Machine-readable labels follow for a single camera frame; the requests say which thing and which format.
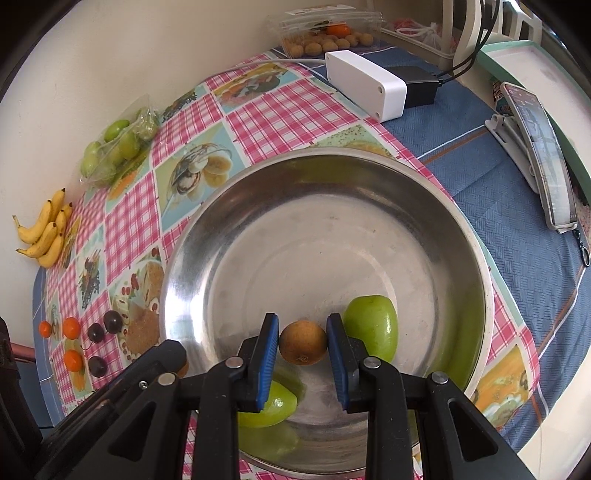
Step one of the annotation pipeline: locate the dark plum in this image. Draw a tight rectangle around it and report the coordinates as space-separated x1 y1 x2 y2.
86 323 105 344
103 310 123 334
87 356 108 378

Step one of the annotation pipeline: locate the large orange tangerine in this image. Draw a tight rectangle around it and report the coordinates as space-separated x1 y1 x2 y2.
63 349 84 373

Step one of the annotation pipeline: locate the brown longan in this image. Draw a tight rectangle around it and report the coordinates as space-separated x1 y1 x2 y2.
279 319 328 366

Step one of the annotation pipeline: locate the brown round longan fruit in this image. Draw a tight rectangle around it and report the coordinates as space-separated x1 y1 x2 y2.
177 362 189 378

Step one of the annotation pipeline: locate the bag of green fruits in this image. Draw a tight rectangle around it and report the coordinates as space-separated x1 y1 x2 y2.
78 95 160 188

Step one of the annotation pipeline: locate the orange tangerine upper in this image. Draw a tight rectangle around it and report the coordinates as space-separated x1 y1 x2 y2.
62 317 81 340

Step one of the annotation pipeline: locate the pink checkered fruit tablecloth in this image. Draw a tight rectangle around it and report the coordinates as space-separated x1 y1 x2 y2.
43 51 541 480

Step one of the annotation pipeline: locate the small orange tangerine far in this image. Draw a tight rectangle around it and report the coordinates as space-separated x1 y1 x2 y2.
38 321 53 338

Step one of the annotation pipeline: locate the green fruit left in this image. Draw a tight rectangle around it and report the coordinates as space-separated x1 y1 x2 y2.
238 381 297 429

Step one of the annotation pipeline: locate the green fruit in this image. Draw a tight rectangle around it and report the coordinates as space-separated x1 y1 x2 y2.
342 295 399 362
238 381 297 429

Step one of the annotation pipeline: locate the green fruit right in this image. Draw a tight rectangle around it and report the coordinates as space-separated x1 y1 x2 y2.
342 295 399 362

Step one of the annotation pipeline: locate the yellow banana bunch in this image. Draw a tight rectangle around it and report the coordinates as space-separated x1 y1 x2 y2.
12 188 73 269

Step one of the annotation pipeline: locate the round steel tray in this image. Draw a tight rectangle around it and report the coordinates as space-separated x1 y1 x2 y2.
158 147 496 480

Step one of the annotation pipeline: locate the white plastic box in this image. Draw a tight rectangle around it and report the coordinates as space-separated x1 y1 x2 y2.
325 50 408 123

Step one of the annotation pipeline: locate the black power adapter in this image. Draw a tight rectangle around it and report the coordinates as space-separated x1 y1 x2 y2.
387 66 441 109

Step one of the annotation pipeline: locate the white chair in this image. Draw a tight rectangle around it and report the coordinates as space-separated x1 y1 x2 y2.
363 0 546 73

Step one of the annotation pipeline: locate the clear box of longans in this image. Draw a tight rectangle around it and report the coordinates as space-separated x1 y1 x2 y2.
266 4 385 59

